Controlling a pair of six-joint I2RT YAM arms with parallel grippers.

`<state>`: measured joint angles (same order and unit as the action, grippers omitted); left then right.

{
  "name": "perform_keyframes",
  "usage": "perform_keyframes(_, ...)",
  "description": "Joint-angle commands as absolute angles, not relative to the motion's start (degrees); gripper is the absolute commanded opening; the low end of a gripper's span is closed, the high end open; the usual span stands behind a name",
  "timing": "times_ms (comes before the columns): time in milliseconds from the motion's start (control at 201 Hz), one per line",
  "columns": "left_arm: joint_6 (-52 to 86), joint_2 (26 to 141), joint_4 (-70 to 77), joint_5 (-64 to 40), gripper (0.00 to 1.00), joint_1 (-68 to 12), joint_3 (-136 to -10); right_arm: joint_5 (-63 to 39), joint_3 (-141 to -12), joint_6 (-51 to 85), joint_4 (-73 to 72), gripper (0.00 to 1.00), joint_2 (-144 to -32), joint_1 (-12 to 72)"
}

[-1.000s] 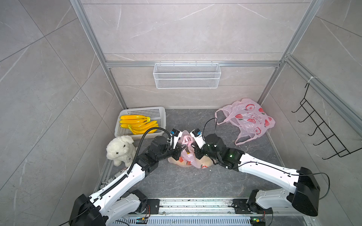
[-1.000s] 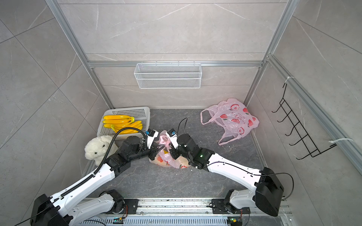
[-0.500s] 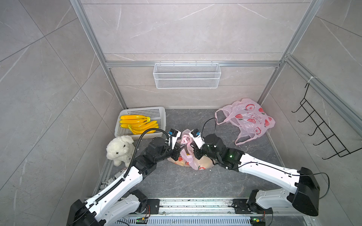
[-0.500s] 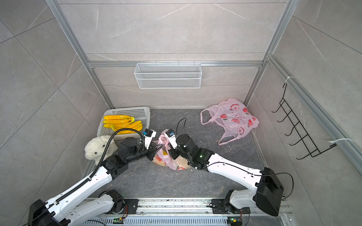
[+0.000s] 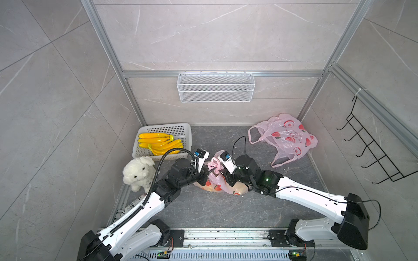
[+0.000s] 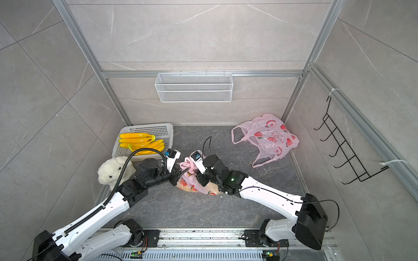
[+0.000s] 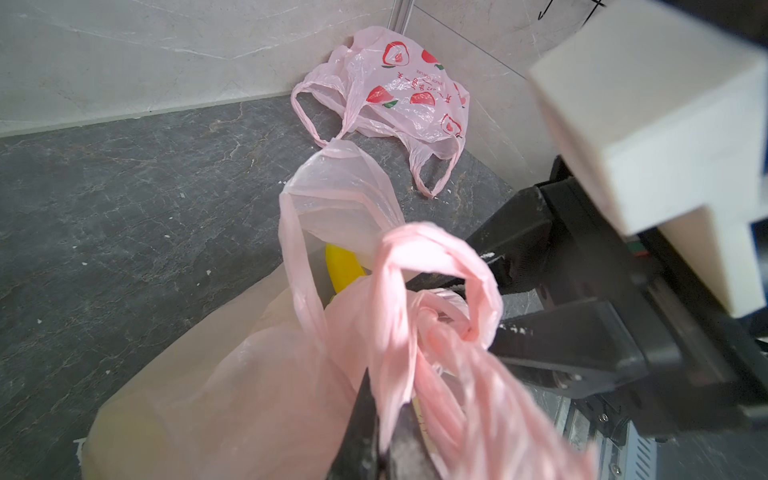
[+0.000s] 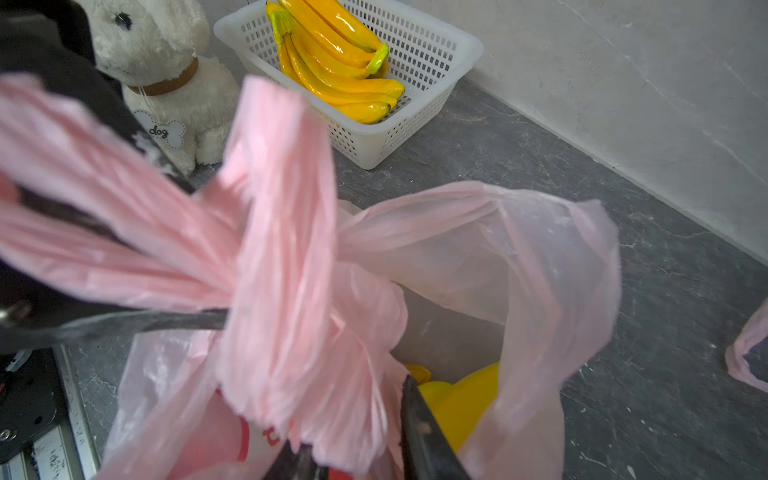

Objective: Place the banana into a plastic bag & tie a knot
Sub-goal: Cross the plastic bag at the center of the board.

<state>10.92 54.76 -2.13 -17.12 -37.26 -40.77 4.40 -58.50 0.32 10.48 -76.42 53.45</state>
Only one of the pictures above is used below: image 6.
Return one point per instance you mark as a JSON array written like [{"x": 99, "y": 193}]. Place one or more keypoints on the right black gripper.
[{"x": 201, "y": 178}]

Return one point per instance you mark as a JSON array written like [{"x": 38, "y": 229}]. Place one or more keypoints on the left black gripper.
[{"x": 176, "y": 172}]

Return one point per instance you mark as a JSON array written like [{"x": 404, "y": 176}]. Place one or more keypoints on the pink plastic bag front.
[{"x": 188, "y": 181}]

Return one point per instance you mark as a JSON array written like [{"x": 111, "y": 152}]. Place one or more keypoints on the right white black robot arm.
[{"x": 304, "y": 220}]

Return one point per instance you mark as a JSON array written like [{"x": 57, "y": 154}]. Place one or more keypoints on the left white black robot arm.
[{"x": 78, "y": 241}]

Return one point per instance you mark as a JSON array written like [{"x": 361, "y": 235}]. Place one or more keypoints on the orange yellow banana bunch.
[{"x": 129, "y": 142}]

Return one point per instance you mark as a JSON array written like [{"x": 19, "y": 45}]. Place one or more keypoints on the pink strawberry plastic bag rear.
[{"x": 269, "y": 134}]

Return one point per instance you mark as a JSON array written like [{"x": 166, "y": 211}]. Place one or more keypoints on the white plush toy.
[{"x": 109, "y": 171}]

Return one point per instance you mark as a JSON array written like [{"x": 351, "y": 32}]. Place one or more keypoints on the white plastic basket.
[{"x": 160, "y": 131}]

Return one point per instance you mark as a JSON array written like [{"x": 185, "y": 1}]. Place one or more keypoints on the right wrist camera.
[{"x": 197, "y": 162}]

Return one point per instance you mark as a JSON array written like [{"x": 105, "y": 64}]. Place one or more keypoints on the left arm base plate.
[{"x": 150, "y": 237}]

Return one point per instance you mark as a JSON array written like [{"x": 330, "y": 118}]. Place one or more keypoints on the aluminium mounting rail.
[{"x": 218, "y": 244}]

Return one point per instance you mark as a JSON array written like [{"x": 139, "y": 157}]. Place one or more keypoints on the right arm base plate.
[{"x": 255, "y": 239}]

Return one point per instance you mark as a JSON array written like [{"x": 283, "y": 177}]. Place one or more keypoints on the white wire mesh shelf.
[{"x": 194, "y": 87}]

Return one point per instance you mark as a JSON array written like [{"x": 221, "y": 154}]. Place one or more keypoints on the black wire hook rack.
[{"x": 345, "y": 149}]

